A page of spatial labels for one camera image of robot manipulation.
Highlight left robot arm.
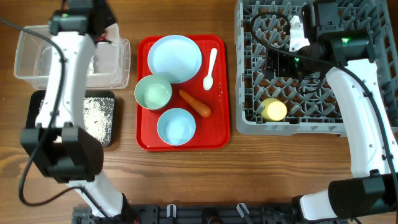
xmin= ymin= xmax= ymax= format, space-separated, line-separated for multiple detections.
xmin=21 ymin=1 xmax=139 ymax=223

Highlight light blue plate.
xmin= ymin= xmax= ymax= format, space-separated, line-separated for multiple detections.
xmin=147 ymin=35 xmax=202 ymax=84

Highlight clear plastic bin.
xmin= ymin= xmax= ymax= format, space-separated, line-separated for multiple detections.
xmin=14 ymin=24 xmax=131 ymax=90

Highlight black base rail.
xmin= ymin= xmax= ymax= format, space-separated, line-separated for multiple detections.
xmin=71 ymin=203 xmax=349 ymax=224

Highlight green bowl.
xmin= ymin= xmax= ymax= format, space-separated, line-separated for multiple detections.
xmin=134 ymin=75 xmax=172 ymax=110

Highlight grey dishwasher rack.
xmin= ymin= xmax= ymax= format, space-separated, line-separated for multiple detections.
xmin=234 ymin=0 xmax=397 ymax=136

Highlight white plastic spoon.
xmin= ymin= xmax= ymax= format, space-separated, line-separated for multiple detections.
xmin=203 ymin=48 xmax=218 ymax=91

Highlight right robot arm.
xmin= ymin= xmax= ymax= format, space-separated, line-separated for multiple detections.
xmin=277 ymin=1 xmax=397 ymax=223

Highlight red serving tray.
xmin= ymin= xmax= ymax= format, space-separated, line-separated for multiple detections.
xmin=136 ymin=34 xmax=231 ymax=152

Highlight light blue bowl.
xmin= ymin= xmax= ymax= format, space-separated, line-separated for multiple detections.
xmin=157 ymin=108 xmax=197 ymax=146

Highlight orange carrot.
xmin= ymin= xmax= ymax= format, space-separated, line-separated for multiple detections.
xmin=178 ymin=90 xmax=211 ymax=118

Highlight white rice grains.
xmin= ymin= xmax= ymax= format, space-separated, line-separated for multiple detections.
xmin=83 ymin=97 xmax=115 ymax=147

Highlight red snack wrapper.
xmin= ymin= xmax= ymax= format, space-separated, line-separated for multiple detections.
xmin=95 ymin=35 xmax=112 ymax=44

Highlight black waste tray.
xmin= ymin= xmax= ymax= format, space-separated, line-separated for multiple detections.
xmin=25 ymin=90 xmax=116 ymax=147

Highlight yellow cup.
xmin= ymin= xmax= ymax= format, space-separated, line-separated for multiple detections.
xmin=261 ymin=98 xmax=287 ymax=121

